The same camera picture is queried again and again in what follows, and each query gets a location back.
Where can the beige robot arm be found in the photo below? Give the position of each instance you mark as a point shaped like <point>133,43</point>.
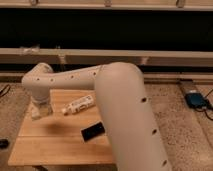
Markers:
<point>123,104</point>

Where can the black rectangular block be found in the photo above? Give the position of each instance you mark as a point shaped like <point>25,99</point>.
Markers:
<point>93,131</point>

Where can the black object on floor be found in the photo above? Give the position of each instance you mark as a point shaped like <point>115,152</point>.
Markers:
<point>4,143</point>

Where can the lower wooden rail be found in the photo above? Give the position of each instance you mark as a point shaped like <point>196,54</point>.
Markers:
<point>95,57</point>

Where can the wooden rail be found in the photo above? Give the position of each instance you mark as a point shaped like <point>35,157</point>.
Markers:
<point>182,5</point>
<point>95,57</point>

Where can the upper wooden rail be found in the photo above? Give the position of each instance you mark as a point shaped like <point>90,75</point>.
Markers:
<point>182,5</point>

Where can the blue box on floor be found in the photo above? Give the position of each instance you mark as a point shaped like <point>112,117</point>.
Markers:
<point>195,100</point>

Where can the white plastic bottle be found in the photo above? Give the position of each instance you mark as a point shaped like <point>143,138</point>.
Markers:
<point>78,105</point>

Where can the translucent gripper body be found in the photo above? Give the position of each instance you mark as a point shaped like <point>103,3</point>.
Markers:
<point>40,110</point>

